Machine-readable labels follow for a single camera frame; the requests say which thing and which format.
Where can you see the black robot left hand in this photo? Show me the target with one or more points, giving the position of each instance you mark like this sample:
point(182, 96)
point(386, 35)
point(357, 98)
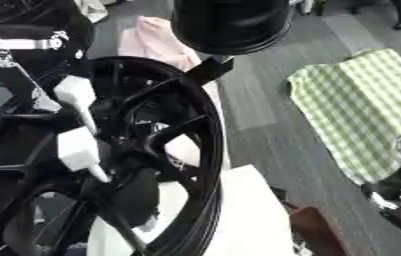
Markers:
point(28, 63)

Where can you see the black spoked wheel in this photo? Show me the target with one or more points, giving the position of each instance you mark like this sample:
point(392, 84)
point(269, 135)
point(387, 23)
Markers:
point(177, 100)

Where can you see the brown box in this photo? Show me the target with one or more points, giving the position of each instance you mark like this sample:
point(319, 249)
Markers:
point(317, 230)

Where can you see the pink cloth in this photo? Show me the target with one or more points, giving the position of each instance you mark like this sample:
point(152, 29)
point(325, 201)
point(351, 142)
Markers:
point(151, 40)

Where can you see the black chair base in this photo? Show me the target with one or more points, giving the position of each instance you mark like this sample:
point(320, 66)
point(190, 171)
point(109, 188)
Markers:
point(397, 16)

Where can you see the black clamp block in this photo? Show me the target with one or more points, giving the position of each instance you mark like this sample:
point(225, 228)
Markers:
point(209, 70)

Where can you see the black round tyre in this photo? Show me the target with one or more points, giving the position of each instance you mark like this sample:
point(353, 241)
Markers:
point(232, 23)

